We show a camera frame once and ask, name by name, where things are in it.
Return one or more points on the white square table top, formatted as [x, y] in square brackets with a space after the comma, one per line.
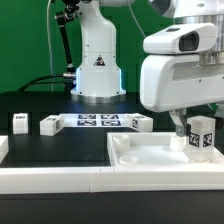
[156, 149]

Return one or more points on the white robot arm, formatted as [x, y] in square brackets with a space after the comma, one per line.
[98, 79]

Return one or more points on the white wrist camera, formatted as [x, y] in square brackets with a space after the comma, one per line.
[182, 39]

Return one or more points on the white U-shaped obstacle fence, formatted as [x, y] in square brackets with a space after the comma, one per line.
[196, 176]

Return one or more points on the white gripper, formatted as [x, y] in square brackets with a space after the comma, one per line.
[175, 82]

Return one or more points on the white base tag plate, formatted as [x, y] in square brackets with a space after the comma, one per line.
[94, 120]

